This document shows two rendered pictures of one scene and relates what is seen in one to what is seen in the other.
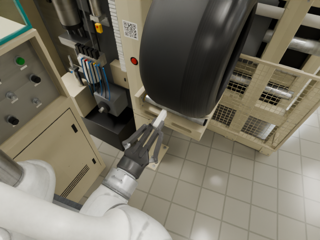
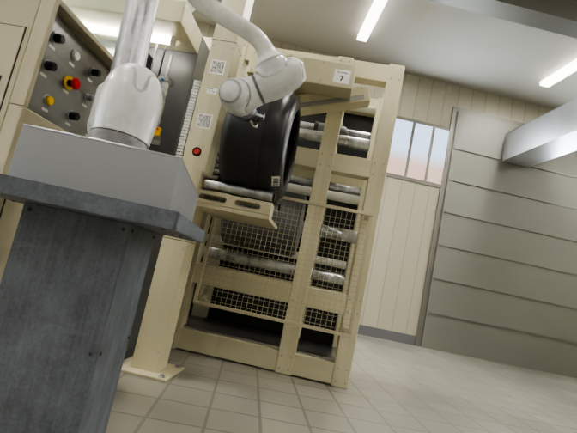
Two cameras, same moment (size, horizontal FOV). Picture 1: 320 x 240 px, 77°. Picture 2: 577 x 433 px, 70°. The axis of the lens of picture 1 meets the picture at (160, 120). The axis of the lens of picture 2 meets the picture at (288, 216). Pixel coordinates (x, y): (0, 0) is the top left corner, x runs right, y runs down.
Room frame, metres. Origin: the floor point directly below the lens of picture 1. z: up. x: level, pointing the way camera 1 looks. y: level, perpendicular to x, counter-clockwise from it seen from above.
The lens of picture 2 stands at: (-1.17, 0.45, 0.57)
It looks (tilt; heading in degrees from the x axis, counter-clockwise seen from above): 8 degrees up; 336
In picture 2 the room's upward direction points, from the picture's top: 12 degrees clockwise
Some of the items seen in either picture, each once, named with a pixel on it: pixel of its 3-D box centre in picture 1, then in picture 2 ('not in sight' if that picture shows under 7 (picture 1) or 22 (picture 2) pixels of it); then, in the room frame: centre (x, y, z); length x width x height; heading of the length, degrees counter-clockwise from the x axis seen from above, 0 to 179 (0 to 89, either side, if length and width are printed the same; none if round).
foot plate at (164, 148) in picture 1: (149, 151); (148, 366); (0.89, 0.10, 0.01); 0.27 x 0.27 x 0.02; 61
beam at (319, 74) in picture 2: not in sight; (301, 78); (0.98, -0.39, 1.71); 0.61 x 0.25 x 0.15; 61
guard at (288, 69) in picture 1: (231, 99); (282, 258); (0.96, -0.50, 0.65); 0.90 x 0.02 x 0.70; 61
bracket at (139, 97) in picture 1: (156, 80); (209, 189); (0.87, 0.02, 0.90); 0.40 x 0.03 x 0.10; 151
